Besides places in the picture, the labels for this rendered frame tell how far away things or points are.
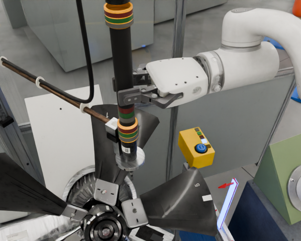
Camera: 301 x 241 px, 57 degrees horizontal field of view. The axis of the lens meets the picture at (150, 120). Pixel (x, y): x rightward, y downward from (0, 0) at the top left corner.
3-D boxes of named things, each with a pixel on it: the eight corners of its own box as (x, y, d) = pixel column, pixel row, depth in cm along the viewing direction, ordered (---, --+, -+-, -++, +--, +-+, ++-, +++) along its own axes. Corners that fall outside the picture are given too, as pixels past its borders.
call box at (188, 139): (177, 146, 132) (178, 130, 125) (196, 141, 135) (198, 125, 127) (191, 172, 121) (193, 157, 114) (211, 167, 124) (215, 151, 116)
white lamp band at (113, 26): (99, 24, 43) (99, 19, 42) (118, 14, 45) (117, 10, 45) (121, 31, 41) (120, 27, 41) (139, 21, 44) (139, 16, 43)
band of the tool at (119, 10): (100, 25, 43) (97, 6, 41) (118, 16, 46) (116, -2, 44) (121, 33, 41) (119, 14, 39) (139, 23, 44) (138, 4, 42)
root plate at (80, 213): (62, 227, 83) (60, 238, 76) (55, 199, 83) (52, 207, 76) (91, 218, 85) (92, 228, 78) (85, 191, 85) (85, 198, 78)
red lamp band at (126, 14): (98, 13, 42) (97, 8, 41) (117, 4, 44) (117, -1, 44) (120, 21, 40) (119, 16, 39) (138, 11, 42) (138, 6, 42)
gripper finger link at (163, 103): (179, 111, 49) (149, 106, 50) (185, 85, 54) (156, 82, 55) (180, 105, 48) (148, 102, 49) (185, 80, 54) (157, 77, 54)
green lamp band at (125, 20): (99, 18, 42) (98, 14, 42) (117, 9, 45) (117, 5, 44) (120, 26, 40) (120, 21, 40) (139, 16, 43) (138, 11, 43)
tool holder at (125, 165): (103, 158, 67) (98, 129, 60) (122, 140, 71) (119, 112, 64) (132, 176, 63) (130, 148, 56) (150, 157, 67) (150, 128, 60)
